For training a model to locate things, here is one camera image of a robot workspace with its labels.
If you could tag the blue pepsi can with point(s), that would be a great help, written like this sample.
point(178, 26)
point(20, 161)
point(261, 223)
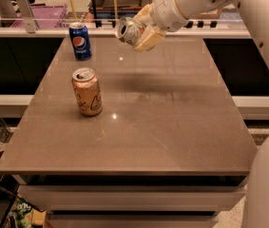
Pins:
point(79, 38)

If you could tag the orange lacroix can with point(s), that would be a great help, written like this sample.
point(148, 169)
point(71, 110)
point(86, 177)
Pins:
point(87, 91)

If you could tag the purple plastic crate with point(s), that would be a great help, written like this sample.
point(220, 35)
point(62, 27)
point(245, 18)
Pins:
point(45, 17)

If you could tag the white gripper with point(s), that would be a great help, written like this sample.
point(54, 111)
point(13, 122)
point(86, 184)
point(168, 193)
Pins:
point(163, 12)

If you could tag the green snack bag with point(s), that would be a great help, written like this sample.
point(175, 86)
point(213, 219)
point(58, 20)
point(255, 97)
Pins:
point(23, 215)

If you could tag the left metal railing post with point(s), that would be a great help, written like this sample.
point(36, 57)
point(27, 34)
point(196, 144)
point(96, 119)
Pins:
point(27, 16)

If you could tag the grey drawer cabinet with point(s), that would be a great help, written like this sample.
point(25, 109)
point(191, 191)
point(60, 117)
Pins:
point(132, 206)

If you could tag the green silver 7up can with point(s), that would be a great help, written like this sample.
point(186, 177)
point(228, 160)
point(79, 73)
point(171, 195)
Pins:
point(129, 31)

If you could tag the cardboard box with label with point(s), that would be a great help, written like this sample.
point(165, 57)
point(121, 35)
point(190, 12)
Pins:
point(213, 14)

